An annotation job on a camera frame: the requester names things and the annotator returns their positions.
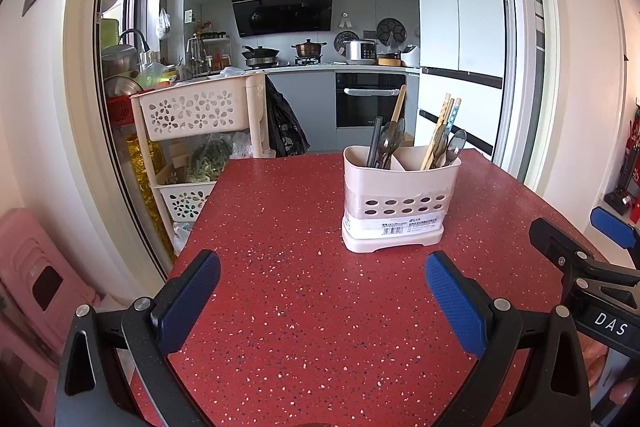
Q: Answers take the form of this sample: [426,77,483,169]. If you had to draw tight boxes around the dark translucent spoon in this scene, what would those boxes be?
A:
[392,118,407,158]

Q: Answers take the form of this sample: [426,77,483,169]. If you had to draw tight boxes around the silver rice cooker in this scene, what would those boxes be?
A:
[344,39,378,65]

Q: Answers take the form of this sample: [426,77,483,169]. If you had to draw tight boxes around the black plastic bag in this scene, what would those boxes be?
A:
[265,77,311,158]

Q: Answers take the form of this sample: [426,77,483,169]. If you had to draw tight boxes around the green plastic colander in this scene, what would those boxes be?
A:
[137,69,176,88]

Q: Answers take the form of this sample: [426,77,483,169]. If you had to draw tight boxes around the metal spoon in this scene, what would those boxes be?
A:
[377,122,398,170]

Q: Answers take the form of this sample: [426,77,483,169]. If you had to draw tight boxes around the green vegetables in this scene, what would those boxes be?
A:
[184,134,233,182]

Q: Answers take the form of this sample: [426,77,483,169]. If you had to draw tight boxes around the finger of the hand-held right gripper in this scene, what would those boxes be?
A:
[529,217,592,279]
[590,206,640,268]

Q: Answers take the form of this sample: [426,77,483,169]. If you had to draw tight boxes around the beige plastic storage trolley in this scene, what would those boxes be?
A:
[131,73,276,253]

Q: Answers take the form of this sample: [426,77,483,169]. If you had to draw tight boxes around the white refrigerator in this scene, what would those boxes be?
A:
[415,0,506,158]

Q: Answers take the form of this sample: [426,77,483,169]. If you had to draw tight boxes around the black wok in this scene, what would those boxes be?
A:
[241,45,281,66]

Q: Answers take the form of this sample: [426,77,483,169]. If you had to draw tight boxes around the gas stove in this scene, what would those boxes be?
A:
[245,56,333,68]

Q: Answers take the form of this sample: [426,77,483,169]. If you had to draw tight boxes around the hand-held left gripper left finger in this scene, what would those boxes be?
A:
[54,249,222,427]

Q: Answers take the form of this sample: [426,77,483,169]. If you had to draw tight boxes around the white plastic utensil holder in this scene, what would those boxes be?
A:
[341,145,462,254]

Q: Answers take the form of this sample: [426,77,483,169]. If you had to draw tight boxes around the grey base cabinets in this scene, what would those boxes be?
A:
[267,69,421,150]

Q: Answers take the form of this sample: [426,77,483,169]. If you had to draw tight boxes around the black range hood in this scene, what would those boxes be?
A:
[229,0,335,38]

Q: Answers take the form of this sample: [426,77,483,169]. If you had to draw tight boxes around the gold foil package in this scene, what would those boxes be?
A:
[124,134,166,233]

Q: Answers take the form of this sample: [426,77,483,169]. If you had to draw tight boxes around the pink plastic stool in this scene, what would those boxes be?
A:
[0,208,103,427]

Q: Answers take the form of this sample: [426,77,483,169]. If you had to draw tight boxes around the round black trivet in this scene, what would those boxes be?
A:
[376,18,407,46]

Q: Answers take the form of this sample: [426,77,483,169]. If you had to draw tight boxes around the black utensil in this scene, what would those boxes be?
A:
[366,116,385,168]

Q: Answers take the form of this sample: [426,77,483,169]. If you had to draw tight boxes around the spice rack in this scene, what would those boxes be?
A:
[200,34,231,72]

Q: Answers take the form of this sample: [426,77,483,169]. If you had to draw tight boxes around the steel cooking pot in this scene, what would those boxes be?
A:
[291,39,327,58]

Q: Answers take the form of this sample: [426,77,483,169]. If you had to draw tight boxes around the kitchen faucet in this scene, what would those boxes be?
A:
[119,29,151,62]

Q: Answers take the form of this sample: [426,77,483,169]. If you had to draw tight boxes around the metal spoons compartment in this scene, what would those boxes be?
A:
[442,129,468,168]

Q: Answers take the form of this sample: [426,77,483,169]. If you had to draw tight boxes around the black built-in oven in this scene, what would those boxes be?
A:
[335,72,408,128]

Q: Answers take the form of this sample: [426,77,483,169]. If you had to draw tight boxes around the yellow patterned bamboo chopstick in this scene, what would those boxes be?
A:
[420,93,448,171]

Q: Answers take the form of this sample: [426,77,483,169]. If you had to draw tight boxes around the plain bamboo chopstick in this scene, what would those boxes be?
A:
[390,85,408,125]
[425,98,455,170]

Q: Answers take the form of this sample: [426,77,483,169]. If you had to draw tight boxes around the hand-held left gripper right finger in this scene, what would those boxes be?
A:
[425,251,593,427]

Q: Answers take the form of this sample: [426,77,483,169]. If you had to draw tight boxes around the person's right hand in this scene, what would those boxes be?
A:
[582,339,640,413]

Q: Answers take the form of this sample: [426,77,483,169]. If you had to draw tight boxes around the steel basin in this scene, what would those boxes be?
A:
[101,46,138,78]

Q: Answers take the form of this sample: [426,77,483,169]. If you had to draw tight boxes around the red hanging decoration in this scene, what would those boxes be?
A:
[620,102,640,225]

